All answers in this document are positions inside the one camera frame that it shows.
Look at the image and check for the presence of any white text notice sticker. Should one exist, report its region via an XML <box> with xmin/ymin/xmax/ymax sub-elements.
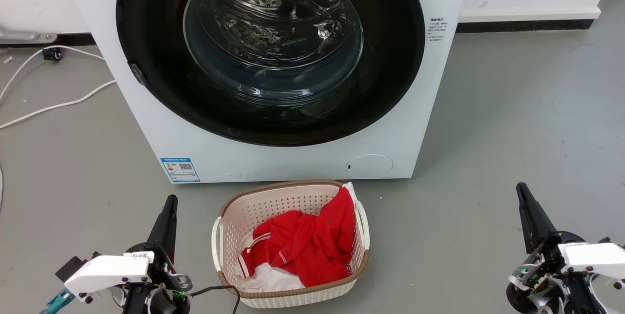
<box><xmin>426</xmin><ymin>17</ymin><xmax>446</xmax><ymax>42</ymax></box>

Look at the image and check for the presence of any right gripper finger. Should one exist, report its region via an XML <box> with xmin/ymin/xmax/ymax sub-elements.
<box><xmin>521</xmin><ymin>183</ymin><xmax>558</xmax><ymax>245</ymax></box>
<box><xmin>516</xmin><ymin>183</ymin><xmax>538</xmax><ymax>254</ymax></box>

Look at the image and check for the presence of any white front-load washing machine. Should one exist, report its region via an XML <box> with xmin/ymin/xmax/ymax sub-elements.
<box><xmin>55</xmin><ymin>0</ymin><xmax>474</xmax><ymax>184</ymax></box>

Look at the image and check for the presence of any right gripper body dark grey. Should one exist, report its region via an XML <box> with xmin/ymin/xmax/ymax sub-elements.
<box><xmin>506</xmin><ymin>230</ymin><xmax>625</xmax><ymax>314</ymax></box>

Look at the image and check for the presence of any round black glass washer door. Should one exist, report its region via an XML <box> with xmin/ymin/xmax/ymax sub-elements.
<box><xmin>116</xmin><ymin>0</ymin><xmax>426</xmax><ymax>147</ymax></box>

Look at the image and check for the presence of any teal cable connector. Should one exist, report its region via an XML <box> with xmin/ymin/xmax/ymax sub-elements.
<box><xmin>40</xmin><ymin>289</ymin><xmax>75</xmax><ymax>314</ymax></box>

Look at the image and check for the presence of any round white filter cover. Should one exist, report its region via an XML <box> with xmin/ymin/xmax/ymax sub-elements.
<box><xmin>346</xmin><ymin>154</ymin><xmax>394</xmax><ymax>179</ymax></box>

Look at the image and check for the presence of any beige perforated laundry basket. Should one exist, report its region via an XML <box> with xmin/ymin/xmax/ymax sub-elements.
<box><xmin>211</xmin><ymin>180</ymin><xmax>370</xmax><ymax>309</ymax></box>

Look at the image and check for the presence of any grey metal floor bracket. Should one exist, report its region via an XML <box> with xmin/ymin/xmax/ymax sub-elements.
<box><xmin>0</xmin><ymin>28</ymin><xmax>58</xmax><ymax>45</ymax></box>

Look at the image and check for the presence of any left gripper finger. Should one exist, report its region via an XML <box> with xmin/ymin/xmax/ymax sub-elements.
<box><xmin>168</xmin><ymin>196</ymin><xmax>179</xmax><ymax>262</ymax></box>
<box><xmin>146</xmin><ymin>195</ymin><xmax>173</xmax><ymax>252</ymax></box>

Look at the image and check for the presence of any thin black cable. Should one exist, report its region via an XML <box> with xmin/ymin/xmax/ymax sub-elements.
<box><xmin>189</xmin><ymin>285</ymin><xmax>241</xmax><ymax>314</ymax></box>

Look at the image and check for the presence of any red garment with white trim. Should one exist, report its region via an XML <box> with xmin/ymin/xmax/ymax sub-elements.
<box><xmin>238</xmin><ymin>186</ymin><xmax>355</xmax><ymax>288</ymax></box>

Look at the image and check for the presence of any white power cable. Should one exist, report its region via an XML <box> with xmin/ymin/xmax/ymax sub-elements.
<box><xmin>0</xmin><ymin>45</ymin><xmax>106</xmax><ymax>101</ymax></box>
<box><xmin>0</xmin><ymin>80</ymin><xmax>117</xmax><ymax>130</ymax></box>

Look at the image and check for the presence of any blue energy label sticker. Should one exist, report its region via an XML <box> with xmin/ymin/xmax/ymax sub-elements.
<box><xmin>160</xmin><ymin>158</ymin><xmax>201</xmax><ymax>184</ymax></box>

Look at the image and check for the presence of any left gripper body dark grey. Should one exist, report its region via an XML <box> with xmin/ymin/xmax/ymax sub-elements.
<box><xmin>120</xmin><ymin>242</ymin><xmax>192</xmax><ymax>314</ymax></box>

